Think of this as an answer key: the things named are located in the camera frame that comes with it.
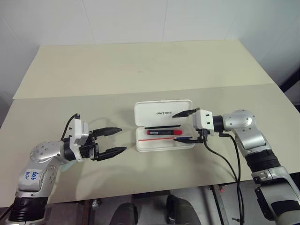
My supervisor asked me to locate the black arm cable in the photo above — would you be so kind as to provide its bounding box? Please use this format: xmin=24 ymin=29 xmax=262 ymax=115
xmin=219 ymin=132 xmax=246 ymax=225
xmin=60 ymin=113 xmax=80 ymax=142
xmin=202 ymin=139 xmax=238 ymax=182

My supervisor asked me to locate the thin red pen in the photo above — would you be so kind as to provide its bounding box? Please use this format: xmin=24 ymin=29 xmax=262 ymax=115
xmin=138 ymin=137 xmax=179 ymax=142

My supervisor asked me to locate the white plastic pencil case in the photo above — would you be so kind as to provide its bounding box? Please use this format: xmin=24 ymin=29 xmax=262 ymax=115
xmin=134 ymin=99 xmax=195 ymax=153

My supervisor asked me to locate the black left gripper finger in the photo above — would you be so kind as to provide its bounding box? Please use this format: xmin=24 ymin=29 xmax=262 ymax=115
xmin=96 ymin=146 xmax=128 ymax=163
xmin=92 ymin=127 xmax=123 ymax=139

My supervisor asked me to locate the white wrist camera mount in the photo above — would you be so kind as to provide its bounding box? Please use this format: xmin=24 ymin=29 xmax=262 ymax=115
xmin=69 ymin=117 xmax=90 ymax=163
xmin=192 ymin=109 xmax=215 ymax=136

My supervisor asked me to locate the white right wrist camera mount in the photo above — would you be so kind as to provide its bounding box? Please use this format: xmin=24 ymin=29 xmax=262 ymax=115
xmin=192 ymin=109 xmax=215 ymax=136

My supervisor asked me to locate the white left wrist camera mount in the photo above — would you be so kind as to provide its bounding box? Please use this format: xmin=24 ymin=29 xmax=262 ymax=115
xmin=69 ymin=117 xmax=90 ymax=163

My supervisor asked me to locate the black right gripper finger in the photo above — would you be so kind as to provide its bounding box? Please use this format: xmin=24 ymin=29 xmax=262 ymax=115
xmin=172 ymin=108 xmax=200 ymax=119
xmin=173 ymin=137 xmax=204 ymax=144

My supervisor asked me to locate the black metal table frame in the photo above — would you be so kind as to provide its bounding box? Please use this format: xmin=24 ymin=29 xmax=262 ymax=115
xmin=207 ymin=184 xmax=229 ymax=225

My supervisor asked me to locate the red and black marker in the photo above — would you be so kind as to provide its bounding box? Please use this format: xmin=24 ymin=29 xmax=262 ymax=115
xmin=146 ymin=129 xmax=182 ymax=136

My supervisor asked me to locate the black frame post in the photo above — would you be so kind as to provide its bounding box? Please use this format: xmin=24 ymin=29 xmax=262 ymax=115
xmin=280 ymin=62 xmax=300 ymax=93

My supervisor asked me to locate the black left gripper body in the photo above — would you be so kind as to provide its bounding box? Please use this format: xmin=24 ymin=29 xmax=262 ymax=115
xmin=79 ymin=130 xmax=99 ymax=162

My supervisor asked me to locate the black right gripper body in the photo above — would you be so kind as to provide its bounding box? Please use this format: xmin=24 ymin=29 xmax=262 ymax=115
xmin=195 ymin=127 xmax=210 ymax=143

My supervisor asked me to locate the dark rounded shape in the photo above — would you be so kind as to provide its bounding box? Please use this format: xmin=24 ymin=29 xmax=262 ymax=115
xmin=112 ymin=202 xmax=139 ymax=225
xmin=165 ymin=194 xmax=200 ymax=225

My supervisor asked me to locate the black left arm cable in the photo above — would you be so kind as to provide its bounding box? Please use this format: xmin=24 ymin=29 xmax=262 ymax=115
xmin=60 ymin=113 xmax=80 ymax=142

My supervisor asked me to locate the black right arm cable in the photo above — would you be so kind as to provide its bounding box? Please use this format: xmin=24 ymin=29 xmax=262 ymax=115
xmin=219 ymin=132 xmax=246 ymax=225
xmin=202 ymin=139 xmax=238 ymax=182

